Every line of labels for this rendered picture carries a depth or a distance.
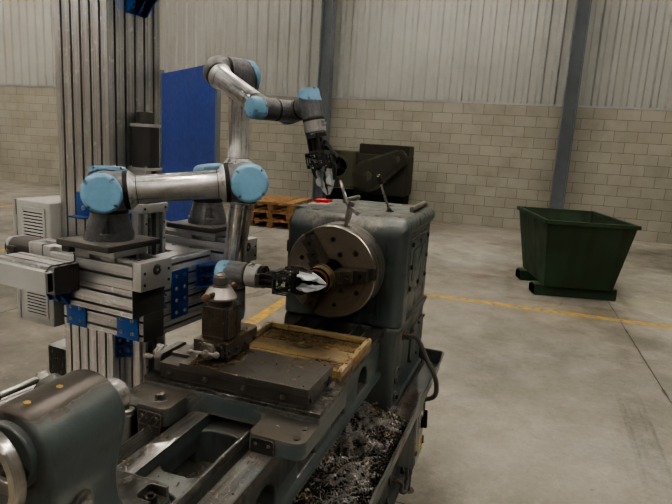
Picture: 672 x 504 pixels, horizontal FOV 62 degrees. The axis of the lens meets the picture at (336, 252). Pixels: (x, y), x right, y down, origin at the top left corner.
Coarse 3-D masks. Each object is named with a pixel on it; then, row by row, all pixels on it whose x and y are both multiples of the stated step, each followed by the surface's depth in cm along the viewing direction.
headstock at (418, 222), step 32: (320, 224) 204; (384, 224) 197; (416, 224) 208; (288, 256) 211; (384, 256) 198; (416, 256) 219; (384, 288) 199; (416, 288) 233; (352, 320) 206; (384, 320) 201
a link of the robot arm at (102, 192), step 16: (96, 176) 158; (112, 176) 160; (128, 176) 163; (144, 176) 166; (160, 176) 167; (176, 176) 167; (192, 176) 168; (208, 176) 169; (224, 176) 169; (240, 176) 168; (256, 176) 170; (80, 192) 159; (96, 192) 159; (112, 192) 160; (128, 192) 162; (144, 192) 164; (160, 192) 166; (176, 192) 167; (192, 192) 168; (208, 192) 170; (224, 192) 170; (240, 192) 169; (256, 192) 171; (96, 208) 160; (112, 208) 161; (128, 208) 166
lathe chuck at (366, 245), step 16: (336, 224) 189; (320, 240) 188; (336, 240) 186; (352, 240) 184; (368, 240) 188; (304, 256) 191; (336, 256) 187; (352, 256) 185; (368, 256) 183; (336, 288) 189; (352, 288) 187; (368, 288) 185; (320, 304) 192; (336, 304) 190; (352, 304) 188
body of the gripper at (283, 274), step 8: (264, 272) 177; (272, 272) 177; (280, 272) 170; (288, 272) 170; (256, 280) 173; (264, 280) 172; (272, 280) 171; (280, 280) 170; (288, 280) 169; (296, 280) 176; (272, 288) 171; (280, 288) 171; (288, 288) 171
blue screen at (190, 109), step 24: (168, 72) 772; (192, 72) 699; (168, 96) 778; (192, 96) 704; (216, 96) 639; (168, 120) 784; (192, 120) 709; (216, 120) 644; (168, 144) 790; (192, 144) 714; (216, 144) 649; (168, 168) 796; (192, 168) 719; (168, 216) 809
